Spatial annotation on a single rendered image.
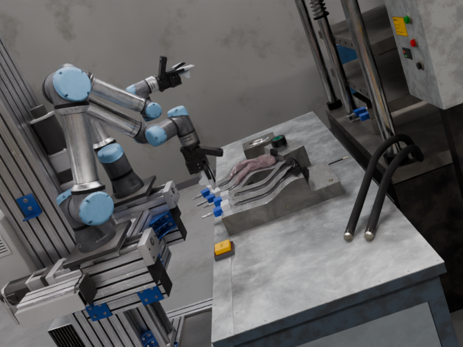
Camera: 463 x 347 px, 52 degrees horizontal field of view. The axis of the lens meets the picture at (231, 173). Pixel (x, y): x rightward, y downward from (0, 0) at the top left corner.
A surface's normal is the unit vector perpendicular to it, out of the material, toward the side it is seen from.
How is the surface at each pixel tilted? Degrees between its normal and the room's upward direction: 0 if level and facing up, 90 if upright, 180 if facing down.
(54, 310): 90
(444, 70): 90
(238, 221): 90
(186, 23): 90
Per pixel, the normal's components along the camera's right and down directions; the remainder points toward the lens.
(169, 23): -0.05, 0.36
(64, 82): 0.59, -0.11
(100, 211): 0.64, 0.14
